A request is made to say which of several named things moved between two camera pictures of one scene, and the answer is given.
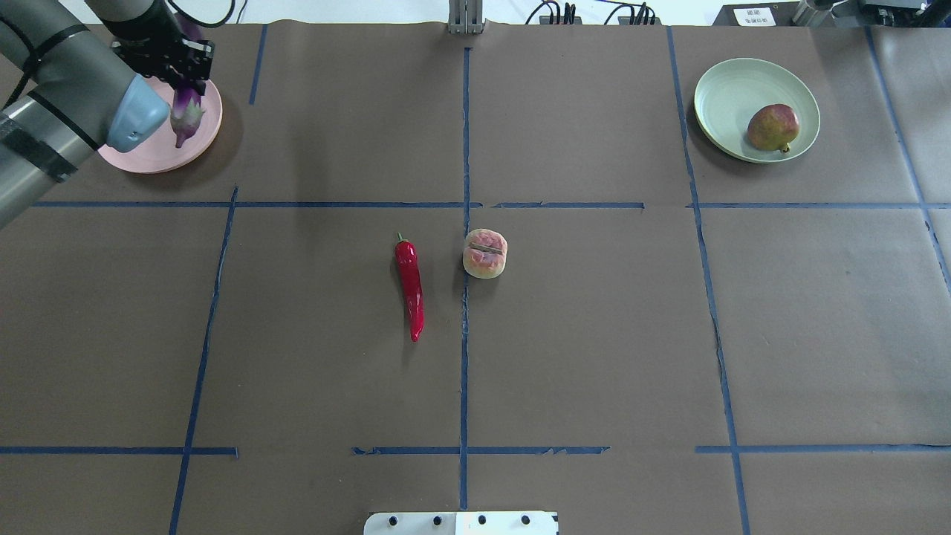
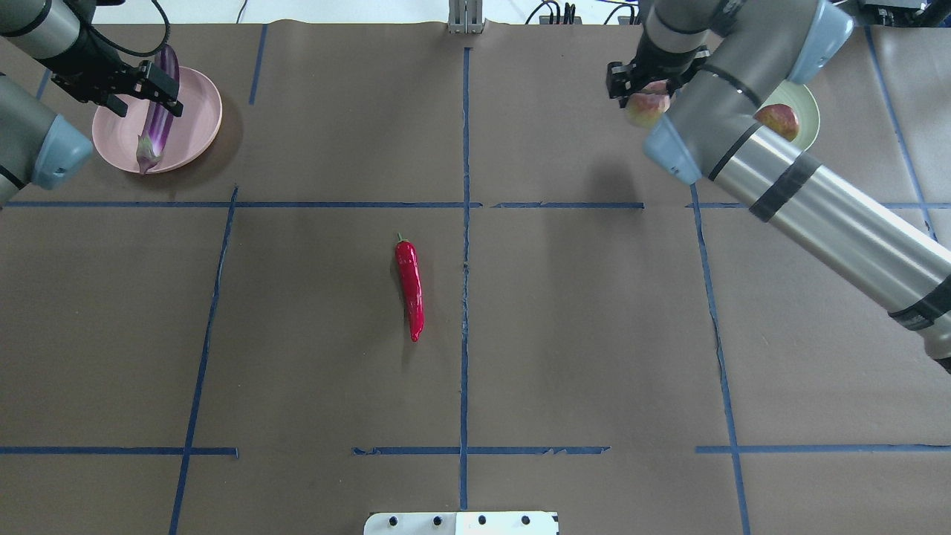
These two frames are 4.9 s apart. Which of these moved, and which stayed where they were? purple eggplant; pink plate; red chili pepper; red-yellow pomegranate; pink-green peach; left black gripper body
Moved: purple eggplant; left black gripper body; pink-green peach
Stayed: red-yellow pomegranate; pink plate; red chili pepper
